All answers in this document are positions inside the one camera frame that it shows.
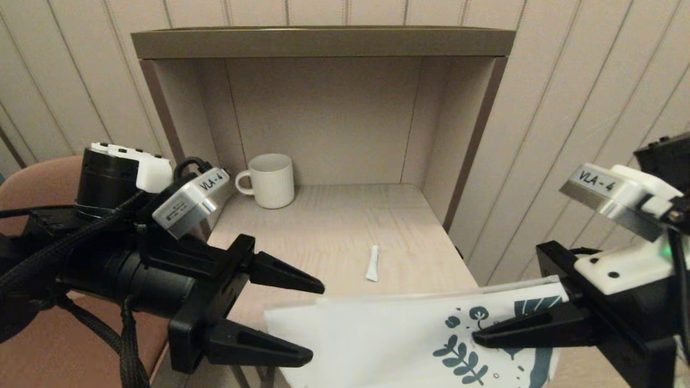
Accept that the beige wooden hutch desk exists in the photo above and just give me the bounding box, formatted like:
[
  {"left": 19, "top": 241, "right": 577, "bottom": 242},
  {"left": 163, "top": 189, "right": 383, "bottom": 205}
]
[{"left": 131, "top": 26, "right": 516, "bottom": 388}]

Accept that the white leaf-print zip pouch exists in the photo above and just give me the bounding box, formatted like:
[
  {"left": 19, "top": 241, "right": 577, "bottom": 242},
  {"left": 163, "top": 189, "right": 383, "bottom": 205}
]
[{"left": 264, "top": 276, "right": 569, "bottom": 388}]

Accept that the white ribbed ceramic mug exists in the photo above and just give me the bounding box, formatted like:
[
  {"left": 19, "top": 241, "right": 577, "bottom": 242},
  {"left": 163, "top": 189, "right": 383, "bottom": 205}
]
[{"left": 236, "top": 154, "right": 295, "bottom": 209}]

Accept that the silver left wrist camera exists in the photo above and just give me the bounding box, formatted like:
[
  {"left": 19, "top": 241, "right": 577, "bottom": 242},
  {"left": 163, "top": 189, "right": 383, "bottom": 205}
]
[{"left": 153, "top": 167, "right": 233, "bottom": 239}]

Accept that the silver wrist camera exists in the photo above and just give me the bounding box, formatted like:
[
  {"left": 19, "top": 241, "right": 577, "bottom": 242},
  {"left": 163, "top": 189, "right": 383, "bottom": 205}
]
[
  {"left": 153, "top": 167, "right": 233, "bottom": 239},
  {"left": 560, "top": 163, "right": 685, "bottom": 296}
]

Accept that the brown upholstered chair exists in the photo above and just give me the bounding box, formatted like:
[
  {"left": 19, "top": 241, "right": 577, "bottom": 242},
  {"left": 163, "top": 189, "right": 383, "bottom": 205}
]
[{"left": 0, "top": 155, "right": 178, "bottom": 388}]

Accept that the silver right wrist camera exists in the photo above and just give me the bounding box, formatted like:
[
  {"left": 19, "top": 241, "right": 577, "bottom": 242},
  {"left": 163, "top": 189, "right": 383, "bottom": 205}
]
[{"left": 560, "top": 163, "right": 685, "bottom": 296}]

